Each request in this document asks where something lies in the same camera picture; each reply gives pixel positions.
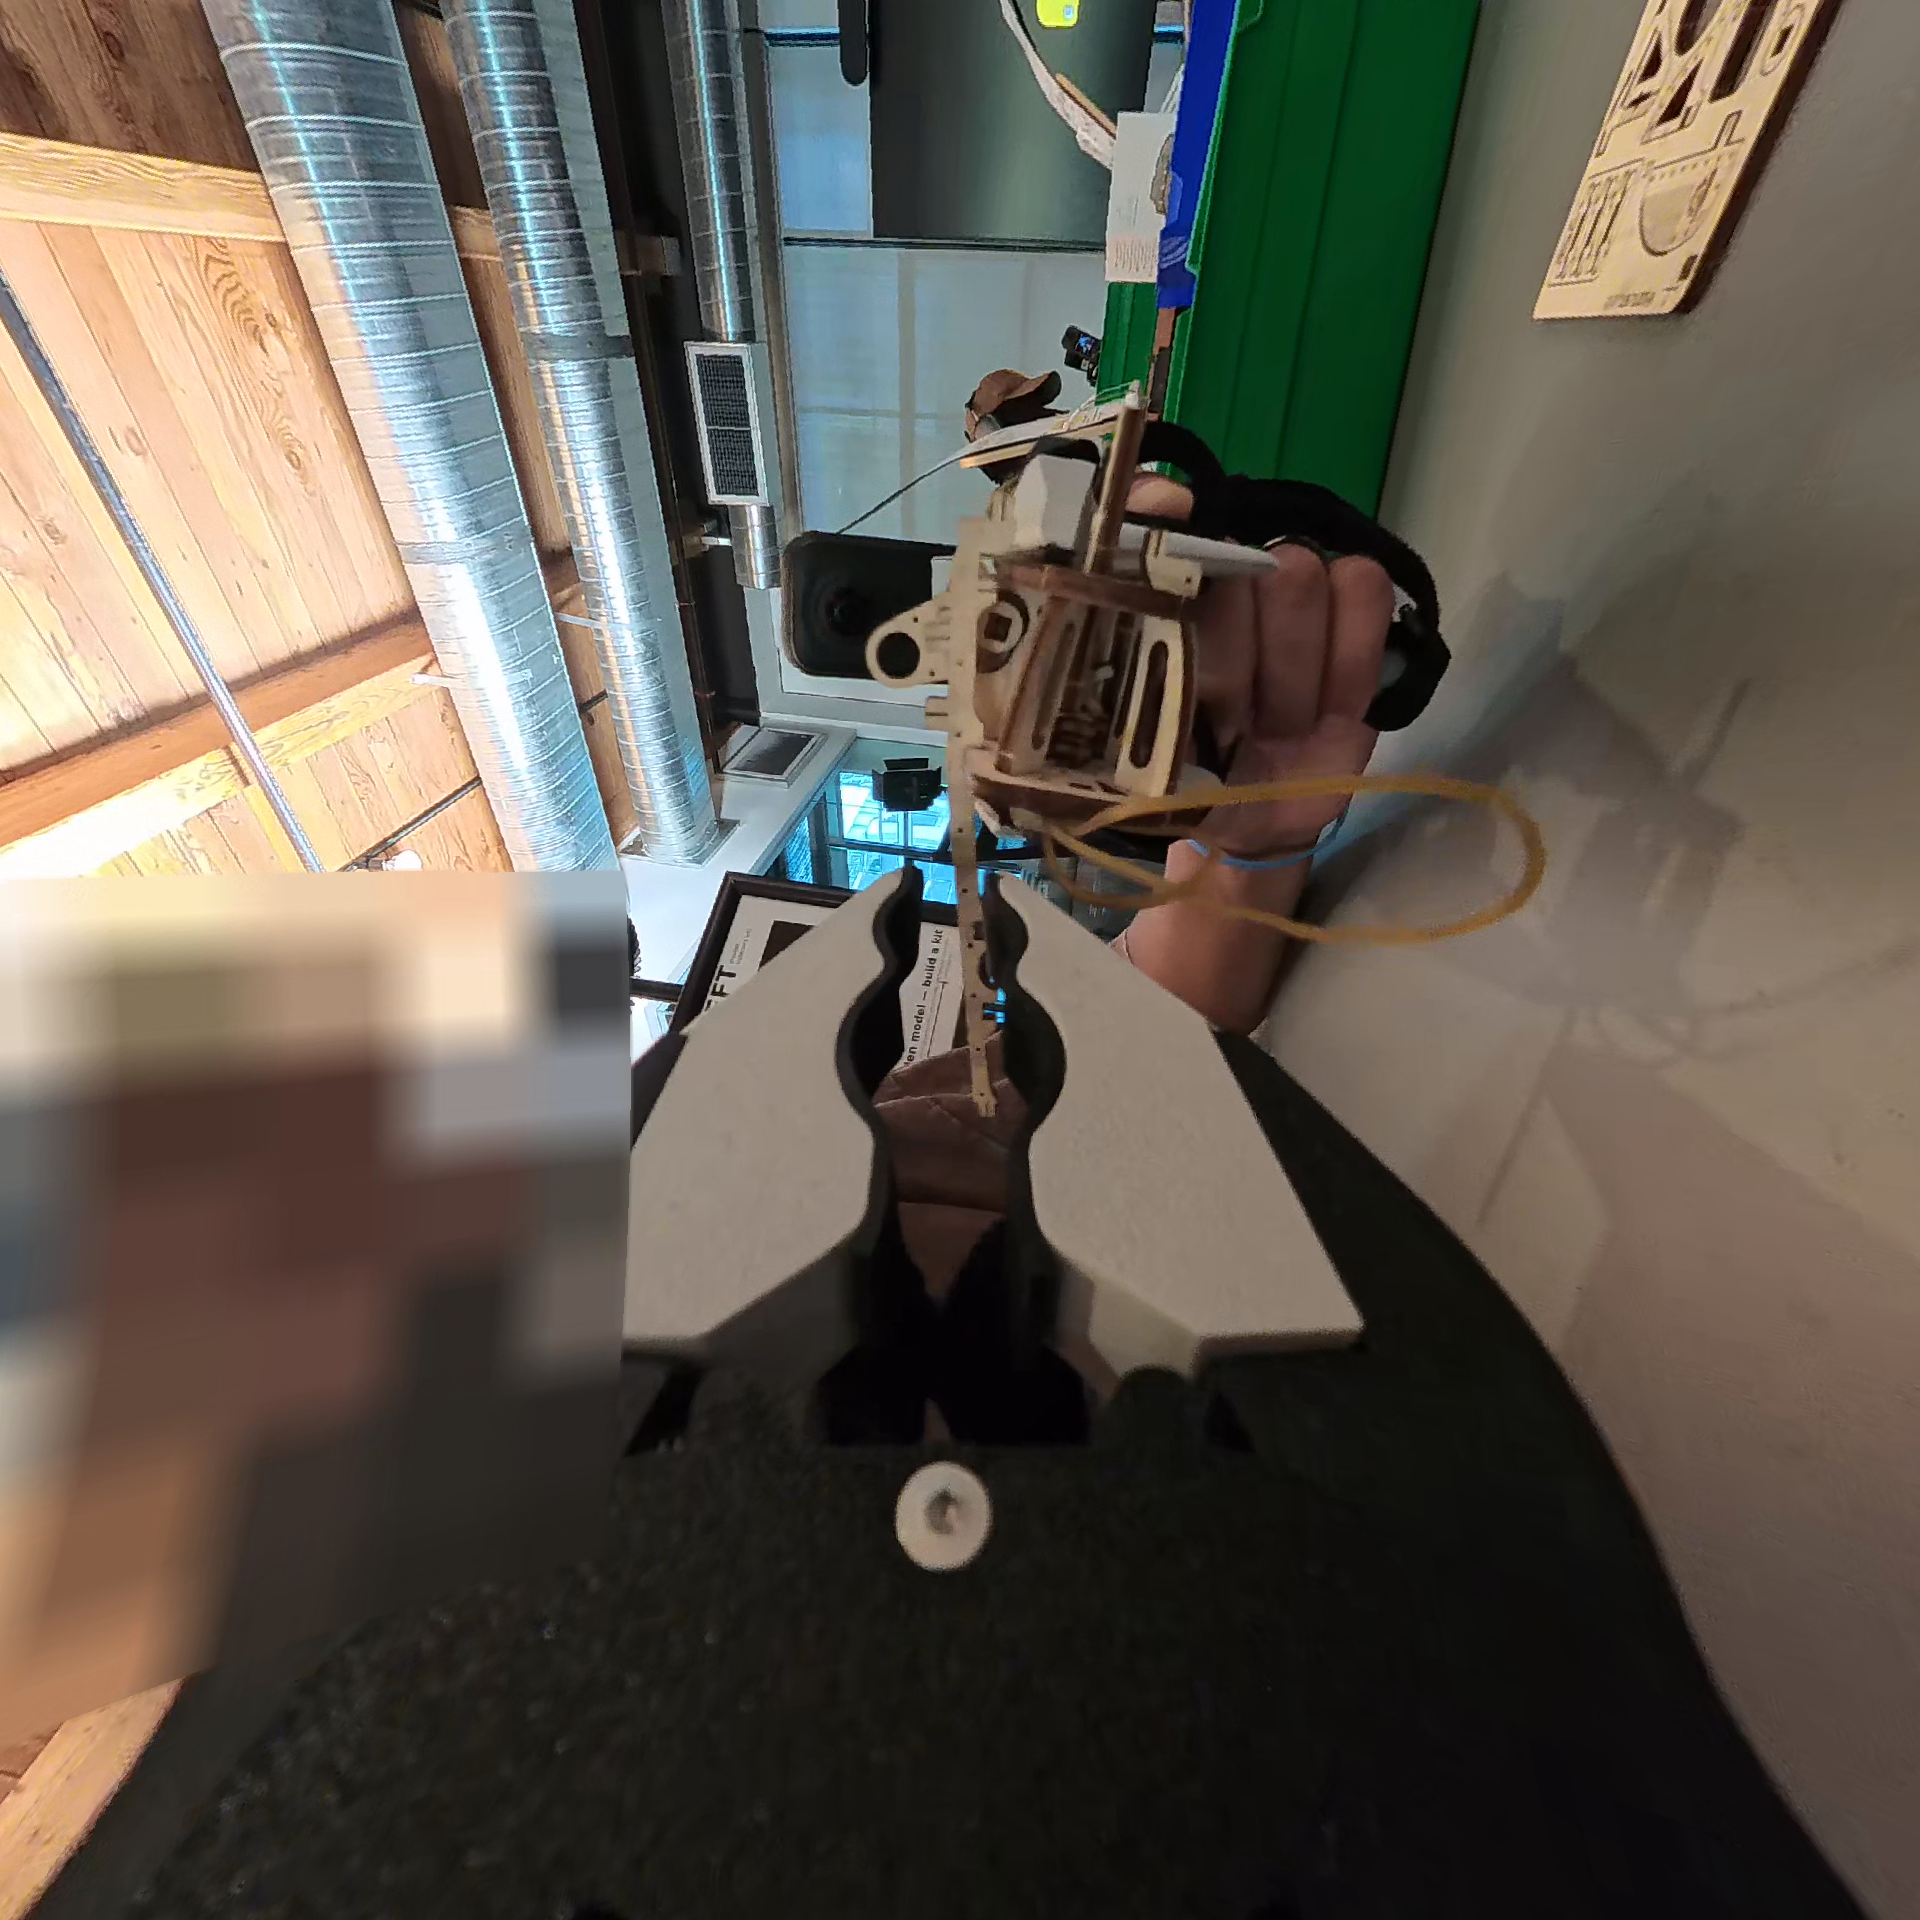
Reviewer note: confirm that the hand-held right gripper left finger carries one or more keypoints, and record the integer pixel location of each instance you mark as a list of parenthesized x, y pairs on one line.
[(734, 1185)]

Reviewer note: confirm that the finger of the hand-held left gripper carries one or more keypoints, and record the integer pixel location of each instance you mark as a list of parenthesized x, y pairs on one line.
[(1054, 503)]

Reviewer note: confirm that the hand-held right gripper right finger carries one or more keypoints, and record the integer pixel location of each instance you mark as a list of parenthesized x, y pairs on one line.
[(1170, 1185)]

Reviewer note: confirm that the wooden mechanical model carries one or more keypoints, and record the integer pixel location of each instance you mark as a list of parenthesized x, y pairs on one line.
[(1050, 675)]

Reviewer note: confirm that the notched wooden strip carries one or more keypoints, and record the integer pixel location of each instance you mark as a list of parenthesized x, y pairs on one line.
[(984, 974)]

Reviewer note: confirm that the yellow rubber band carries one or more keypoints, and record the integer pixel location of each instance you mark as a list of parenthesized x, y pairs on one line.
[(1535, 867)]

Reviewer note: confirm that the person's left forearm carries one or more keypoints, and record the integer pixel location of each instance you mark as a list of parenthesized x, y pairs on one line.
[(1207, 955)]

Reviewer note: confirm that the laser-cut wooden parts sheet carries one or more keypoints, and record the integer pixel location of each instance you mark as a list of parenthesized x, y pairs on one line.
[(1650, 196)]

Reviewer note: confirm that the person's left hand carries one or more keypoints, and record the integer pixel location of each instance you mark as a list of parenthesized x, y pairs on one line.
[(1290, 662)]

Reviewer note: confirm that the white vent grille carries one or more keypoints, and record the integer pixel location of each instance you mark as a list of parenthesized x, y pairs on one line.
[(730, 423)]

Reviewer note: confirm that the black framed white poster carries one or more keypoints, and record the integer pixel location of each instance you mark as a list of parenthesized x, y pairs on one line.
[(750, 962)]

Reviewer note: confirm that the printed instruction sheet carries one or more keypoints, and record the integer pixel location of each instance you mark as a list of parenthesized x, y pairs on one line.
[(1144, 196)]

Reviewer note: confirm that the blue plastic bin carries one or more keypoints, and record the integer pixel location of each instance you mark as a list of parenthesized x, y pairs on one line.
[(1201, 149)]

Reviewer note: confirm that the green plastic bin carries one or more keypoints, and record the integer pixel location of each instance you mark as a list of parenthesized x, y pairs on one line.
[(1320, 226)]

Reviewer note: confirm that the grey ceiling conduit pipe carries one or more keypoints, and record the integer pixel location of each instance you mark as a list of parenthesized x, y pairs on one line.
[(148, 557)]

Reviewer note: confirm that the silver ventilation duct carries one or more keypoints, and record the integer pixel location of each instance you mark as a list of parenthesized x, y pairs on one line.
[(404, 406), (723, 182), (586, 375)]

